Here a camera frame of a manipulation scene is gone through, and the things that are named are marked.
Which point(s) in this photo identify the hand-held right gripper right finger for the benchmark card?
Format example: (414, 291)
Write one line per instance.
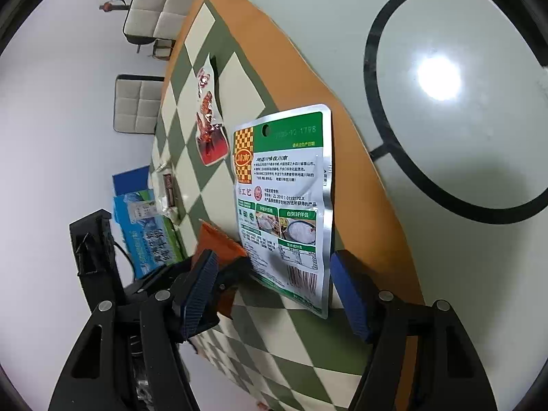
(351, 295)

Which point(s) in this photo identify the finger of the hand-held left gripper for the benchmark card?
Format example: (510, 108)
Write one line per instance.
(209, 319)
(233, 272)

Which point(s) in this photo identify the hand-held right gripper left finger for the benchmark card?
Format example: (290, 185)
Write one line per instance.
(199, 295)

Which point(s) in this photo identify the orange snack packet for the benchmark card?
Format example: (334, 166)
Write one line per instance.
(216, 242)

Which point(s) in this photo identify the blue printed cardboard box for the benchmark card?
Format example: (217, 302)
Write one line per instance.
(145, 231)

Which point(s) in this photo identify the green white foil packet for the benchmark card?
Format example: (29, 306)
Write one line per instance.
(282, 180)

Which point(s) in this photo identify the white snack packet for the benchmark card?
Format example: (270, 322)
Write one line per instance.
(165, 197)

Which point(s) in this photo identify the red chicken foot packet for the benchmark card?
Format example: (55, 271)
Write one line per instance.
(209, 137)

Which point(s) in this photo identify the white quilted chair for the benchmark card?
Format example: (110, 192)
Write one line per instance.
(158, 4)
(137, 102)

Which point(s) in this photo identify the green checkered table mat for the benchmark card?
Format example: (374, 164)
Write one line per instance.
(244, 85)

